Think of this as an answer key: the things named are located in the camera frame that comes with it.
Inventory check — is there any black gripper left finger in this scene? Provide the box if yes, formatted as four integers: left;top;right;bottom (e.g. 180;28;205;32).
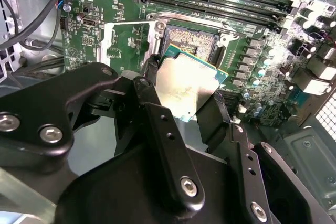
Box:
0;54;206;219

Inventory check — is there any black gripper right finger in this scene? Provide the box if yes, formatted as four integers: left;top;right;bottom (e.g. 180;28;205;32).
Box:
195;89;336;224

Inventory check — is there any silver CPU green edge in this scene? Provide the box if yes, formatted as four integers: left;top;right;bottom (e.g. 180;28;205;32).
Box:
157;42;229;123

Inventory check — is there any metal socket cover frame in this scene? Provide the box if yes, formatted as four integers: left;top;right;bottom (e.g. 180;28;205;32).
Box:
99;20;160;67

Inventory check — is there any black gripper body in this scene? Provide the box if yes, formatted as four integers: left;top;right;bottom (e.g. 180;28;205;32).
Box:
56;142;253;224

